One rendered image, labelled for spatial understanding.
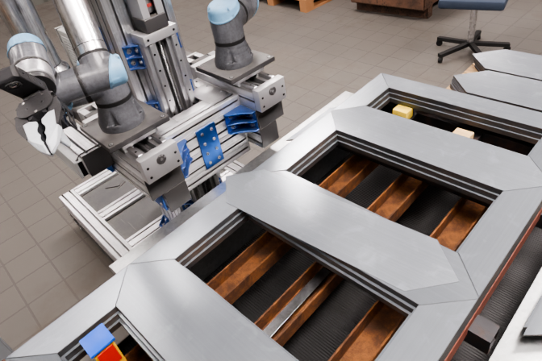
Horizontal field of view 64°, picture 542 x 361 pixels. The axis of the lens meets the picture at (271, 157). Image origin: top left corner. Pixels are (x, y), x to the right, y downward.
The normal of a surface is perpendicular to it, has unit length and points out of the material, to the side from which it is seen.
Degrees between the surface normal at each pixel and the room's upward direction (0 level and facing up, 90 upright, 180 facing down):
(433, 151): 0
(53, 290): 0
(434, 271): 0
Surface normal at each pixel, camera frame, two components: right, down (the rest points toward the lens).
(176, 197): 0.69, 0.35
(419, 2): -0.66, 0.53
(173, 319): -0.15, -0.79
